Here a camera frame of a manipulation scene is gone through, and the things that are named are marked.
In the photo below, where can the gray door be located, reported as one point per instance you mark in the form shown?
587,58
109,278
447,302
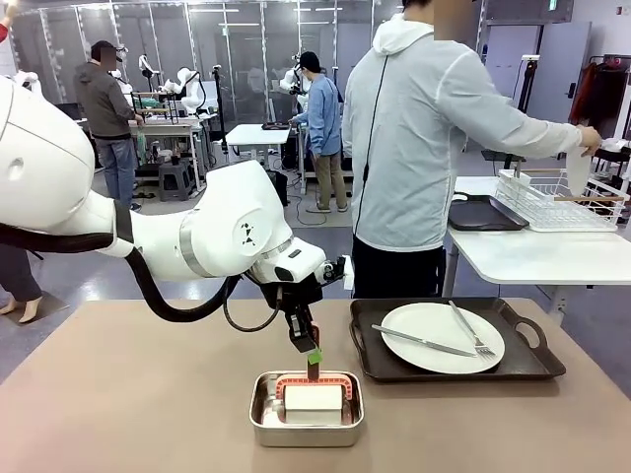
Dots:
557,74

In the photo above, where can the person in white jacket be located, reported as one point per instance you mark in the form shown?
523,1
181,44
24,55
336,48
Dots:
409,148

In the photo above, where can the silver table knife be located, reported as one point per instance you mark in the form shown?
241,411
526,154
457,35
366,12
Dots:
419,339

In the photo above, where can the person in blue shirt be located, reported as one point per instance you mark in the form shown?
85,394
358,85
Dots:
323,113

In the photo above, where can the silver fork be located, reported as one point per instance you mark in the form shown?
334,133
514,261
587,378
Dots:
466,325

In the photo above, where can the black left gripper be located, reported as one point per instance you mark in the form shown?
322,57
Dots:
293,295

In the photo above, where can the person's right forearm white sleeve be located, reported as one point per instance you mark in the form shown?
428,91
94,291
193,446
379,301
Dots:
542,130

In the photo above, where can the gray plastic stool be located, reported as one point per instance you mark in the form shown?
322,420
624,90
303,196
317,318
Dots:
175,180

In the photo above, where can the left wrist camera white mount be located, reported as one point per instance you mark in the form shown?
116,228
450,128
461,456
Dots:
345,276

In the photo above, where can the dark brown serving tray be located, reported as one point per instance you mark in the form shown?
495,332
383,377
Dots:
488,214
522,364

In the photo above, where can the white side table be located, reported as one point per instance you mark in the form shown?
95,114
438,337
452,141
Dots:
542,256

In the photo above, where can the white workbench with shelf frame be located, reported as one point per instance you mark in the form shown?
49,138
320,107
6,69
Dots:
162,128

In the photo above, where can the rectangular stainless steel tray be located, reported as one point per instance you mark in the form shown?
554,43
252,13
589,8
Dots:
305,436

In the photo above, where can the black clothes rack with garments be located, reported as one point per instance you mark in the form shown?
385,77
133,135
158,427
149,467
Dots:
604,93

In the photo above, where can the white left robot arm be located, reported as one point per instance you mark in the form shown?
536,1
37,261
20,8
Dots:
231,222

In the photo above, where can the man in gray hoodie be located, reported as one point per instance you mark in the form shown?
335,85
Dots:
103,103

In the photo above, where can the blurred person head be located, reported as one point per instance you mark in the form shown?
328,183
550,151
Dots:
443,15

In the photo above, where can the white office desk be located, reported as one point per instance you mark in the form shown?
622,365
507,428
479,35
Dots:
251,135

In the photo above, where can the person's right hand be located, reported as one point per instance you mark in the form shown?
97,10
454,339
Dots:
589,140

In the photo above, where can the black trousers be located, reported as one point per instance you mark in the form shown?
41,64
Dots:
394,271

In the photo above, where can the black tripod with white device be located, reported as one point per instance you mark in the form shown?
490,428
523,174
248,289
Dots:
530,59

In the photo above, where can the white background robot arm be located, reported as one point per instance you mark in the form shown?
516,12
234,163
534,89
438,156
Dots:
189,86
144,64
27,79
291,81

